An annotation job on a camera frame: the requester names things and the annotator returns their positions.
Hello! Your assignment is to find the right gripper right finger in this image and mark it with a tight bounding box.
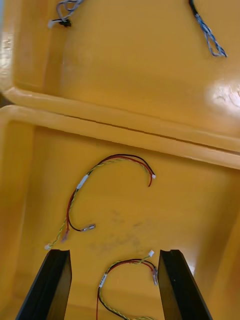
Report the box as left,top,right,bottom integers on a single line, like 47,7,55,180
157,248,214,320

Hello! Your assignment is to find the red black green-yellow wire harness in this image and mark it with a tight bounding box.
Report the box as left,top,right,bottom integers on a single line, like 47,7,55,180
44,153,157,251
96,249,159,320

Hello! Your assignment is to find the yellow-orange plastic bin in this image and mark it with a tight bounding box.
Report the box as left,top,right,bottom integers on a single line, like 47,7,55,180
0,104,240,320
0,0,240,153

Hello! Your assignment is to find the grey twisted wire harness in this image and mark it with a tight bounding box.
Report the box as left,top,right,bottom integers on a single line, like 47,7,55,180
47,0,85,29

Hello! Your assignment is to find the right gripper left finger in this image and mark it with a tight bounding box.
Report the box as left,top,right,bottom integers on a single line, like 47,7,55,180
15,248,73,320

